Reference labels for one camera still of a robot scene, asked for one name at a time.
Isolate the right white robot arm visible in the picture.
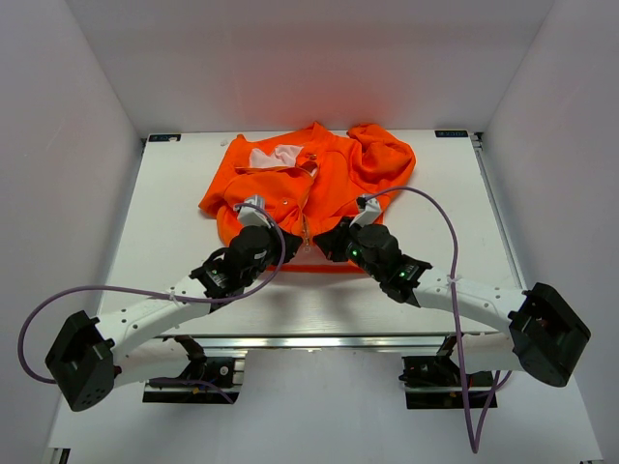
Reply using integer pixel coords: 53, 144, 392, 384
314, 217, 591, 388

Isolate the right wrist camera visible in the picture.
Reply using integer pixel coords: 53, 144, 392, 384
350, 194, 382, 227

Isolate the blue table label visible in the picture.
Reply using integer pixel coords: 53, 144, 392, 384
434, 130, 469, 138
147, 133, 182, 143

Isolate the orange jacket pink lining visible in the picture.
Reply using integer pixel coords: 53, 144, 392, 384
198, 123, 416, 275

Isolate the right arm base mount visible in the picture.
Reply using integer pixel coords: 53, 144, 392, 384
396, 335, 499, 411

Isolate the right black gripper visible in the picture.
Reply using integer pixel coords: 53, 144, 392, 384
314, 217, 385, 283

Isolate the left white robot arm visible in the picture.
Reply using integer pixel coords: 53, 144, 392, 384
44, 225, 303, 412

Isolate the left blue table label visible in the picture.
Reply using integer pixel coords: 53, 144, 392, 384
147, 133, 182, 143

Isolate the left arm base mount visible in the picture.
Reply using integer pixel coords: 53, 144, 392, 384
142, 335, 245, 405

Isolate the right blue table label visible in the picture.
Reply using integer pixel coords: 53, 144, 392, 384
434, 130, 469, 138

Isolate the aluminium table front rail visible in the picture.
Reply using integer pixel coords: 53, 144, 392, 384
144, 333, 485, 351

